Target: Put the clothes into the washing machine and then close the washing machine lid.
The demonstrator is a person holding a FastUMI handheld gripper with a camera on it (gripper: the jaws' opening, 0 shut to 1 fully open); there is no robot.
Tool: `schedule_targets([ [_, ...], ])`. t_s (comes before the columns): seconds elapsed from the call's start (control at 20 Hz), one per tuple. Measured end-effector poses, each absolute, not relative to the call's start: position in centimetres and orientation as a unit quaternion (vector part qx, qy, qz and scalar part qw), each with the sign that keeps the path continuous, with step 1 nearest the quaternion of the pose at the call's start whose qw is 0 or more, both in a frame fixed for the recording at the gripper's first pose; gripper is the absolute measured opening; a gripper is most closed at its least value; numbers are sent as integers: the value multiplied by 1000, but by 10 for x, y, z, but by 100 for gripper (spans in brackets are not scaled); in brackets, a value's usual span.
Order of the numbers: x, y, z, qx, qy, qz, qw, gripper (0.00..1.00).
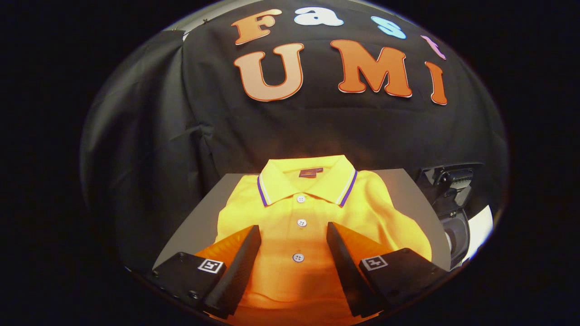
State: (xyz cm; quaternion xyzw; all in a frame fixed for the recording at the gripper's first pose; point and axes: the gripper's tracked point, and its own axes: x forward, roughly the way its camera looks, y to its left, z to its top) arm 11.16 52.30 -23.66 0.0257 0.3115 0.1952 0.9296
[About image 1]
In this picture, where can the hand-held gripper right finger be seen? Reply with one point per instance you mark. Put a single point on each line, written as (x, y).
(346, 271)

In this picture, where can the dark washing machine lid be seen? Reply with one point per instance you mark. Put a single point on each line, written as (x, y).
(448, 181)

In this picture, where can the black backdrop cloth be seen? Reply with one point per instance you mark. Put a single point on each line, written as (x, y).
(181, 113)

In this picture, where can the orange polo shirt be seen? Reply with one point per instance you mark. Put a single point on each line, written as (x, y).
(294, 280)

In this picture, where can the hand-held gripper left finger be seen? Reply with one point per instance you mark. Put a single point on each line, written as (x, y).
(238, 271)

